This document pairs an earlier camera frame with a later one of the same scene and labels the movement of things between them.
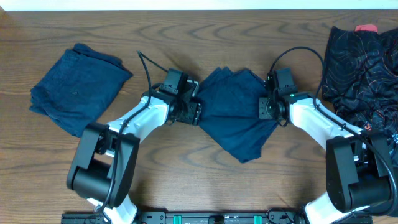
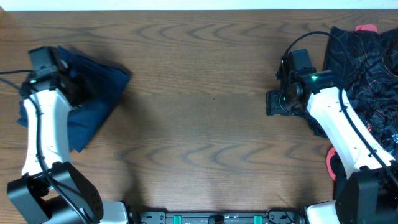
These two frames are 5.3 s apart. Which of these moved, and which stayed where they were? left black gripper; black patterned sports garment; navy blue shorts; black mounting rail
Moved: navy blue shorts; left black gripper
Stayed: black patterned sports garment; black mounting rail
